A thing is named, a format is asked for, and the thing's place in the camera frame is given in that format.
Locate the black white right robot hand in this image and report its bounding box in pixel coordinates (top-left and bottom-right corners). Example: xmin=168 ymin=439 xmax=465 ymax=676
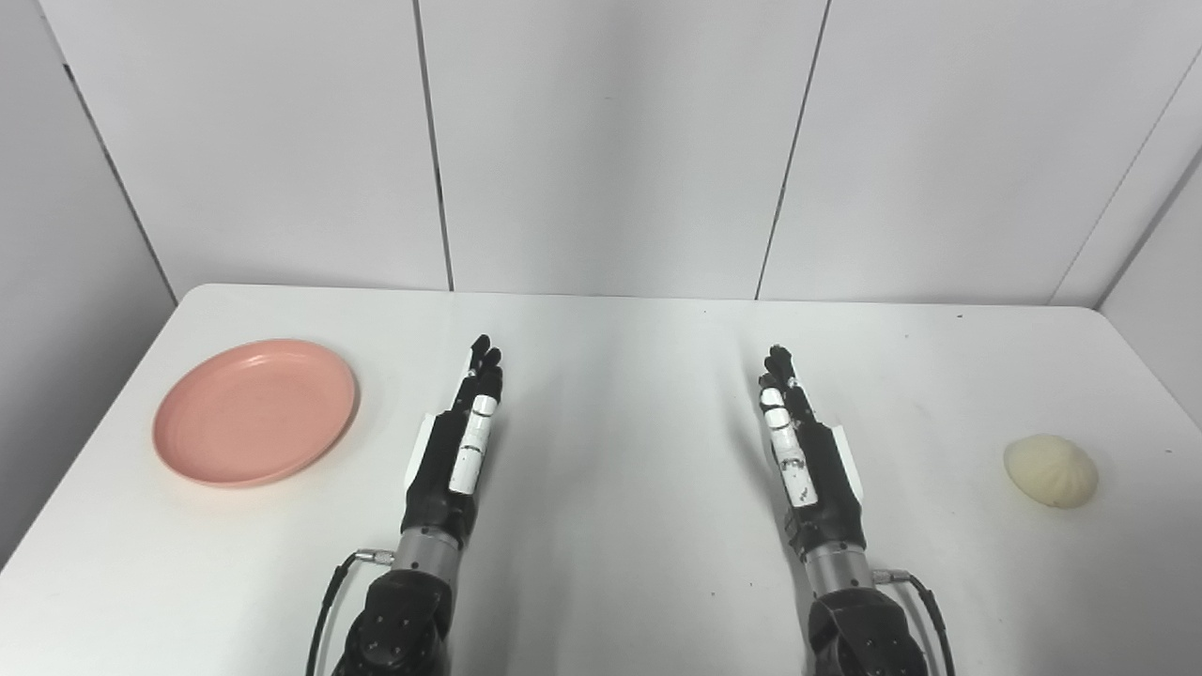
xmin=757 ymin=345 xmax=868 ymax=562

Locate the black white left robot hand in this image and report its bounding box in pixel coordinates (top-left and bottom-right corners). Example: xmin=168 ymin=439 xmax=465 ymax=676
xmin=402 ymin=334 xmax=505 ymax=550

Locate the pink round plate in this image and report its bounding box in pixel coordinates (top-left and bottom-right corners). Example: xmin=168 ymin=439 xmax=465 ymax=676
xmin=152 ymin=339 xmax=359 ymax=489

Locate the cream steamed bun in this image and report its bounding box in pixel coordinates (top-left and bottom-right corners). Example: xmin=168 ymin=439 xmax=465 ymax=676
xmin=1003 ymin=434 xmax=1100 ymax=510

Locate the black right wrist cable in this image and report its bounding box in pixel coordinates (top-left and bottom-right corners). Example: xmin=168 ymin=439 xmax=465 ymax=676
xmin=871 ymin=568 xmax=957 ymax=676

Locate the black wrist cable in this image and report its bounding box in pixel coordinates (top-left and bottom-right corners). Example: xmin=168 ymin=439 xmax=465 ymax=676
xmin=871 ymin=568 xmax=957 ymax=676
xmin=305 ymin=549 xmax=395 ymax=676

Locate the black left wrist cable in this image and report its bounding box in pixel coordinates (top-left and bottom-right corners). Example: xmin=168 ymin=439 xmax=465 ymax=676
xmin=305 ymin=549 xmax=395 ymax=676

